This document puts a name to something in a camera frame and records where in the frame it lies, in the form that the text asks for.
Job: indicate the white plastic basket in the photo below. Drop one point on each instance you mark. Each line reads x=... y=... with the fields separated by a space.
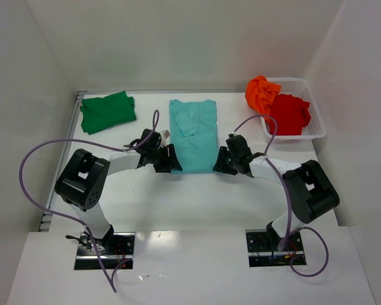
x=301 y=90

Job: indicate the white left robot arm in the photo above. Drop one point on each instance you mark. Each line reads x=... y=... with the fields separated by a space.
x=82 y=181

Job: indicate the green folded t shirt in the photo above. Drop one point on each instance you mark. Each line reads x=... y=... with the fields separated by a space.
x=103 y=113

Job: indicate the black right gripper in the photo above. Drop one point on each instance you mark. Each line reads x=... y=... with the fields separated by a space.
x=227 y=159

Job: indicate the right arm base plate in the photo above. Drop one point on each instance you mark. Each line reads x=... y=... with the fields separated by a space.
x=264 y=253

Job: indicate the red t shirt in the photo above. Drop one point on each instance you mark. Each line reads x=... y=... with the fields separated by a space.
x=291 y=115

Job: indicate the teal t shirt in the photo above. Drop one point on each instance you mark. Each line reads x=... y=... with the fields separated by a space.
x=194 y=133

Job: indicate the orange t shirt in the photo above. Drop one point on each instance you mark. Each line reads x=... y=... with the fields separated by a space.
x=260 y=94

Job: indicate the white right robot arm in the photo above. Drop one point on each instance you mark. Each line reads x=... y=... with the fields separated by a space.
x=309 y=192

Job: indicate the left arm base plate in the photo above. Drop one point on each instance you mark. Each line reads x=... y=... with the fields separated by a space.
x=120 y=252

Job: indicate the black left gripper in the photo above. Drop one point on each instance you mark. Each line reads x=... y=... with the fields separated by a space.
x=166 y=157

